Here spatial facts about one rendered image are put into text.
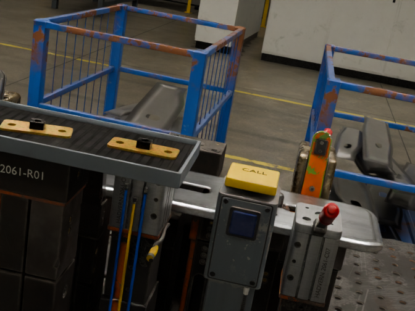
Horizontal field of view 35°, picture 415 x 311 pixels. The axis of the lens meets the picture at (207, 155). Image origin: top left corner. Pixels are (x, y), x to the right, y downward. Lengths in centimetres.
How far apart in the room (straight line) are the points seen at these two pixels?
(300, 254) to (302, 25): 799
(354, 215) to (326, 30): 775
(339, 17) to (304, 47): 58
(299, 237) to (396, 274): 84
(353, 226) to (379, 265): 64
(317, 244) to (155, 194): 24
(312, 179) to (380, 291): 47
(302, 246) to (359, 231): 19
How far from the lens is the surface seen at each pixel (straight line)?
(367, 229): 115
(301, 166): 127
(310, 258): 97
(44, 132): 82
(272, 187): 76
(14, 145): 78
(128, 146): 80
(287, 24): 890
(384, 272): 175
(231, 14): 893
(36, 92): 319
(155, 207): 96
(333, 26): 890
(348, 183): 369
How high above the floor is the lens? 141
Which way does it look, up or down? 18 degrees down
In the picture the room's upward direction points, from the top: 10 degrees clockwise
